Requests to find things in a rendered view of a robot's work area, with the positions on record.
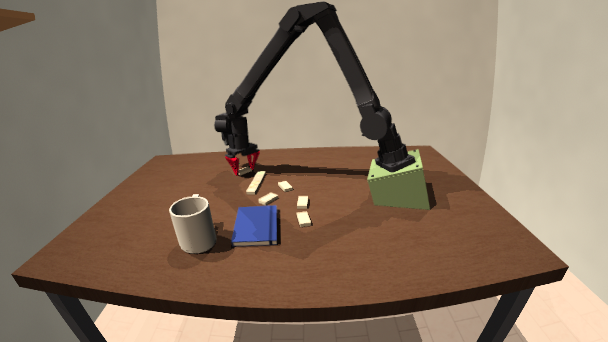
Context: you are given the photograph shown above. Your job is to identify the white mug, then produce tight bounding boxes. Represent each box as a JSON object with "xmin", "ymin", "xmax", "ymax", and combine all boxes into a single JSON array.
[{"xmin": 169, "ymin": 194, "xmax": 216, "ymax": 253}]

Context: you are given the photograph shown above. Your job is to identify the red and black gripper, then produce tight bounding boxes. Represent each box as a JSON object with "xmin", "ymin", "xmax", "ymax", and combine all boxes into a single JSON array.
[{"xmin": 225, "ymin": 132, "xmax": 260, "ymax": 176}]

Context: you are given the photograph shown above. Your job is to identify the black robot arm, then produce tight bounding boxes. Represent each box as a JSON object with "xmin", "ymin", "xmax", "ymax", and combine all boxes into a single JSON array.
[{"xmin": 214, "ymin": 1, "xmax": 416, "ymax": 172}]

